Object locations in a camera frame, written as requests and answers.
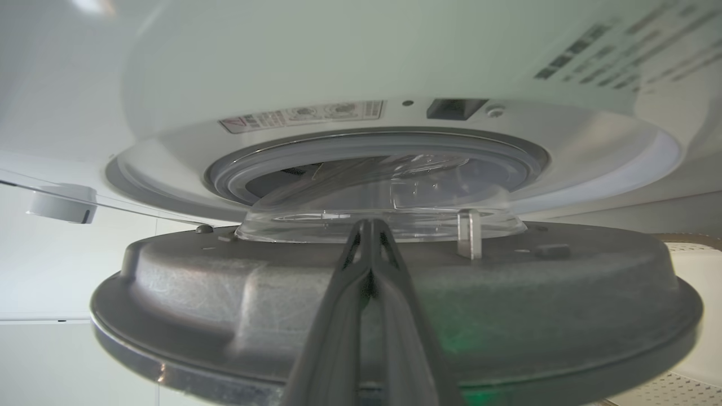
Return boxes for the round washing machine door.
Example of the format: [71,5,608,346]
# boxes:
[90,157,704,406]

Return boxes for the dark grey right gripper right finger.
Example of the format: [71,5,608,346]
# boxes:
[372,220,466,406]

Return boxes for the white round plastic fixture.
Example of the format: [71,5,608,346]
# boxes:
[27,183,98,224]

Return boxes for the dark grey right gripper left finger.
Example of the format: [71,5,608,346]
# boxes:
[282,219,374,406]

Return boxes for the white warning sticker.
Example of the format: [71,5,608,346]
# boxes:
[219,100,386,134]

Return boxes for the white front-load washing machine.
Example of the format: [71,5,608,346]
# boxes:
[104,0,722,226]

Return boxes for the cream perforated laundry basket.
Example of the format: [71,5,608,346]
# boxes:
[606,234,722,406]

